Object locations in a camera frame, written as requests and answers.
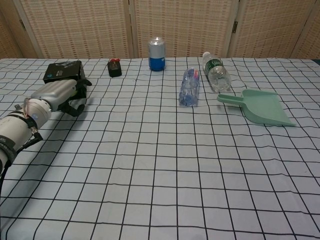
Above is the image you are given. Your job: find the light blue checked tablecloth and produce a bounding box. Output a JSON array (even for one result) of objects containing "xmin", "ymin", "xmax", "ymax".
[{"xmin": 0, "ymin": 57, "xmax": 320, "ymax": 240}]

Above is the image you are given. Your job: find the blue and silver can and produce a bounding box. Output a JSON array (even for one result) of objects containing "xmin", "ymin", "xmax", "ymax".
[{"xmin": 148, "ymin": 36, "xmax": 167, "ymax": 72}]

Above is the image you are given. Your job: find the green plastic dustpan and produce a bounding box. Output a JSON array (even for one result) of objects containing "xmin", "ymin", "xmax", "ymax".
[{"xmin": 216, "ymin": 89, "xmax": 297, "ymax": 128}]

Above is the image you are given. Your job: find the small black device red top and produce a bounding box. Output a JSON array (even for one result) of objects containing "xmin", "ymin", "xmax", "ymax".
[{"xmin": 107, "ymin": 58, "xmax": 123, "ymax": 78}]

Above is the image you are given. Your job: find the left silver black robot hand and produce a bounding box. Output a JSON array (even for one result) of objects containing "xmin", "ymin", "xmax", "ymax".
[{"xmin": 30, "ymin": 78, "xmax": 93, "ymax": 117}]

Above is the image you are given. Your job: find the clear bottle pink label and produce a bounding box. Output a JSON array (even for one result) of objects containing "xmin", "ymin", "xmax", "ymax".
[{"xmin": 177, "ymin": 67, "xmax": 201, "ymax": 108}]

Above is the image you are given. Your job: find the black cardboard box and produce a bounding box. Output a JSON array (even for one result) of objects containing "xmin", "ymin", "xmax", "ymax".
[{"xmin": 42, "ymin": 60, "xmax": 88, "ymax": 100}]

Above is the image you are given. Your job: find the woven folding screen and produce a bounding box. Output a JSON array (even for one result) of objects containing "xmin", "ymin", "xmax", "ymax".
[{"xmin": 0, "ymin": 0, "xmax": 320, "ymax": 60}]

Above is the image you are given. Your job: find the clear bottle green label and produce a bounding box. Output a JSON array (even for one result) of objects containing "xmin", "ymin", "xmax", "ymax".
[{"xmin": 201, "ymin": 51, "xmax": 232, "ymax": 93}]

